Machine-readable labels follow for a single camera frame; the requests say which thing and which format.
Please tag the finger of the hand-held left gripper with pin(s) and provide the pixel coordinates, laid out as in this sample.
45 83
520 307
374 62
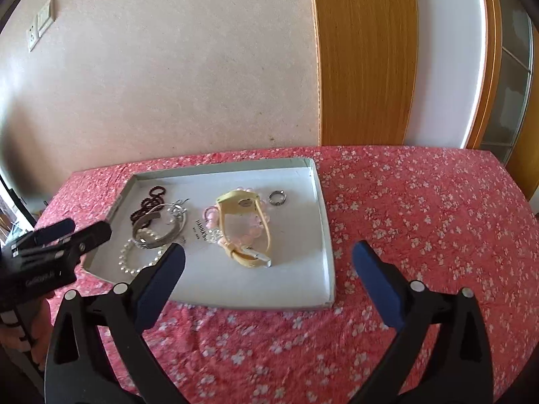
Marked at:
54 229
92 235

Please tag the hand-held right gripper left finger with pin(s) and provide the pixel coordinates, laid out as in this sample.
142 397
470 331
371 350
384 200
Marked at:
162 277

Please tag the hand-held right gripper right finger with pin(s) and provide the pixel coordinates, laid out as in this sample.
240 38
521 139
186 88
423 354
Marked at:
379 286

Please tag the thin silver bangle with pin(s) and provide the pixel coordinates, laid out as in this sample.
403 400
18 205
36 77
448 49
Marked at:
184 221

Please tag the shallow white cardboard box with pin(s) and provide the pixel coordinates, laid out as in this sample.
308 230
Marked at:
294 269

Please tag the cream wrist watch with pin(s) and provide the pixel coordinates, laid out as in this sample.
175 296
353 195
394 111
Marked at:
236 197

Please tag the person's left hand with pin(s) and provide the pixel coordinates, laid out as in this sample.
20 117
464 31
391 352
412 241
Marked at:
40 328

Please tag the window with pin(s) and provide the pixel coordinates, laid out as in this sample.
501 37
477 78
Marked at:
8 214

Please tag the red floral tablecloth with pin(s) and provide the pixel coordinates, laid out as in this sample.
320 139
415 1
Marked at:
421 219

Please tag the wooden door panel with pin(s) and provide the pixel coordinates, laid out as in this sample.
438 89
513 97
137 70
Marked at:
362 50

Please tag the wooden framed glass door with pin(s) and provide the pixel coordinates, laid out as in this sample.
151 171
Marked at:
505 71

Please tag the white wall socket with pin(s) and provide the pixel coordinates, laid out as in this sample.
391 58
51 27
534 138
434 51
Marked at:
33 38

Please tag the white wall switch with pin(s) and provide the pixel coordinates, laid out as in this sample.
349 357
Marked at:
45 14

